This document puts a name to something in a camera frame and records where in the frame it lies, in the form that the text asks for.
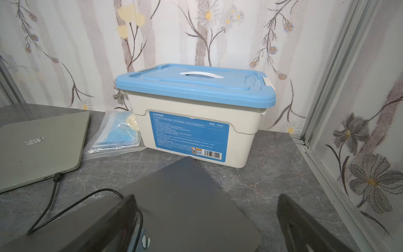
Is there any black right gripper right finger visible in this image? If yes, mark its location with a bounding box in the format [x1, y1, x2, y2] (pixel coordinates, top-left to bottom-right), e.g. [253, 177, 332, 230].
[277, 194, 352, 252]

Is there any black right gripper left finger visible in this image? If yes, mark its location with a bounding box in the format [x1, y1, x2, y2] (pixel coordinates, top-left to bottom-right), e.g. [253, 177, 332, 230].
[64, 194, 138, 252]

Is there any dark grey closed laptop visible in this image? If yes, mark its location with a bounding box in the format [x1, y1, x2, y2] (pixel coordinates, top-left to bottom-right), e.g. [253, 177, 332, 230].
[1, 157, 261, 252]

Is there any grey Apple laptop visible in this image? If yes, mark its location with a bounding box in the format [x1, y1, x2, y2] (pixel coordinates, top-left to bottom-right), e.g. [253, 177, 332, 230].
[1, 111, 90, 193]

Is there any bag of blue face masks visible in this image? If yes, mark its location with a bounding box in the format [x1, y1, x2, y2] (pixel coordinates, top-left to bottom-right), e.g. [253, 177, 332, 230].
[82, 111, 146, 160]

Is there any bag of white items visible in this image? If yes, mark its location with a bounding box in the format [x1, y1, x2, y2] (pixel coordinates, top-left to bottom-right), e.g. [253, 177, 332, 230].
[126, 113, 140, 131]

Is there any blue lidded white storage box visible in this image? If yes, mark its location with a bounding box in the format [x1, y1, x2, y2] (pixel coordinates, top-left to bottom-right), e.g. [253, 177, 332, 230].
[115, 64, 276, 169]

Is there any thin black charger cable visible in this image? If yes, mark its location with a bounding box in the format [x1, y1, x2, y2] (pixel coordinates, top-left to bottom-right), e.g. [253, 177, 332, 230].
[26, 172, 144, 252]

